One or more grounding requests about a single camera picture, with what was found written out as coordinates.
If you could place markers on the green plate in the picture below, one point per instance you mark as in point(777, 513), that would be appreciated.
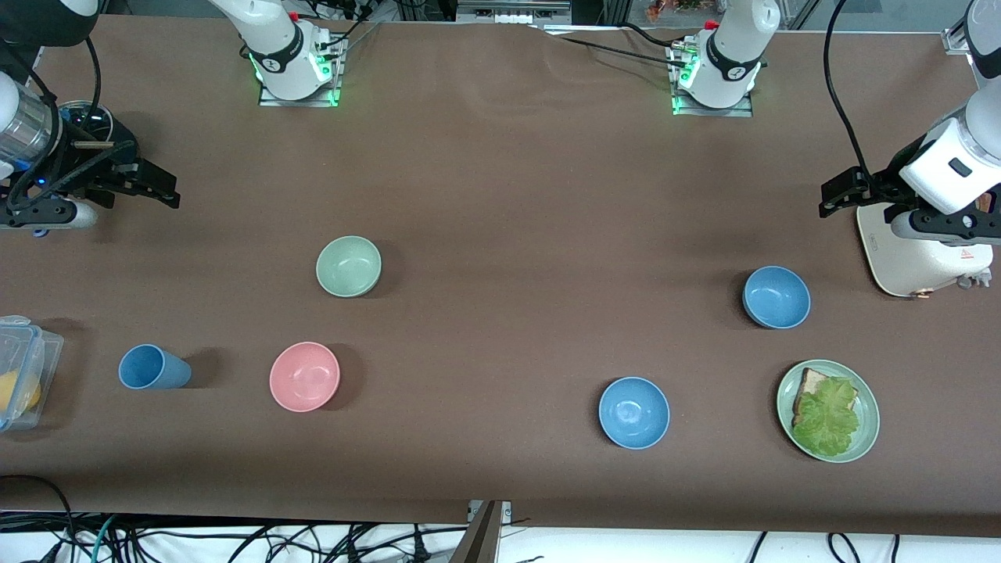
point(868, 426)

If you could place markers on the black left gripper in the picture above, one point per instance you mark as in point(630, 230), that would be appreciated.
point(882, 187)

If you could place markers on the green lettuce leaf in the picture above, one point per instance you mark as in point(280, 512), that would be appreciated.
point(827, 418)

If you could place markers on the green bowl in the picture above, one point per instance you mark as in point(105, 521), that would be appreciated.
point(348, 266)

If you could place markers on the brown table cover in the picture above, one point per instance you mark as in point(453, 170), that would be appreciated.
point(500, 195)

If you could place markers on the grey metal box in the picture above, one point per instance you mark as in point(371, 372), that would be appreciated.
point(512, 9)

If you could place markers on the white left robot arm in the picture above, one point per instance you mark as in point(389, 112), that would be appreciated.
point(731, 62)

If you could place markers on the blue cup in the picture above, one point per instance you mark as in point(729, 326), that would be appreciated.
point(152, 367)

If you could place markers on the bread slice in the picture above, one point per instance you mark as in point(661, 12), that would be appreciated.
point(812, 381)

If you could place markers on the glass lid blue knob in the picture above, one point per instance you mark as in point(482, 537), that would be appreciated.
point(84, 117)

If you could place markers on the clear plastic container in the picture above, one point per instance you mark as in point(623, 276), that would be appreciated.
point(48, 352)

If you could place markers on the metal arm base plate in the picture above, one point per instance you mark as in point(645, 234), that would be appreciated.
point(743, 111)
point(270, 98)

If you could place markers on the yellow fruit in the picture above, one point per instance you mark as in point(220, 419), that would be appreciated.
point(16, 395)

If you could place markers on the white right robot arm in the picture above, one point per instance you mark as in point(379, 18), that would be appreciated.
point(281, 47)

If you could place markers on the cream white toaster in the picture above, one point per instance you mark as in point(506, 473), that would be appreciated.
point(915, 266)

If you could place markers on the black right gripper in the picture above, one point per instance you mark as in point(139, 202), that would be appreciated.
point(87, 166)

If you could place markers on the pink bowl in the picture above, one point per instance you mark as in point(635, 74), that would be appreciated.
point(304, 377)

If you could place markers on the blue bowl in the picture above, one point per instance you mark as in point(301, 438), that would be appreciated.
point(776, 297)
point(633, 412)

